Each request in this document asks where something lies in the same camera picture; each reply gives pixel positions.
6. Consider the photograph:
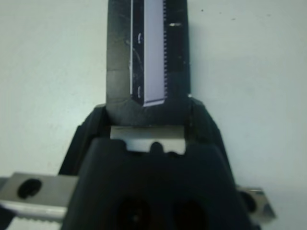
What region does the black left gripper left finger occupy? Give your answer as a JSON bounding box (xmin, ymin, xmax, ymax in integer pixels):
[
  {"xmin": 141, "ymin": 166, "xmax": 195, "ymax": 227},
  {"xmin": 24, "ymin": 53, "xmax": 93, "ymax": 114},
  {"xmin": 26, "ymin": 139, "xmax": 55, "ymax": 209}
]
[{"xmin": 58, "ymin": 103, "xmax": 113, "ymax": 176}]

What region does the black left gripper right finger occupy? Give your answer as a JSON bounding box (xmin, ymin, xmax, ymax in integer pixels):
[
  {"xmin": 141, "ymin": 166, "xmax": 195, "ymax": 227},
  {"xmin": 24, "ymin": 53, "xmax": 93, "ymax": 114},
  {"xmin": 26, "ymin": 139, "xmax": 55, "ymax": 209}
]
[{"xmin": 184, "ymin": 97, "xmax": 222, "ymax": 146}]

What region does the black box lid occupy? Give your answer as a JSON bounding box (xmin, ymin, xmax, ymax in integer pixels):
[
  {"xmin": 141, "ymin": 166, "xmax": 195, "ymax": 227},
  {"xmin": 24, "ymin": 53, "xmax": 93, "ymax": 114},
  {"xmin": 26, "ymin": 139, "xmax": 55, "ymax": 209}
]
[{"xmin": 105, "ymin": 0, "xmax": 192, "ymax": 127}]

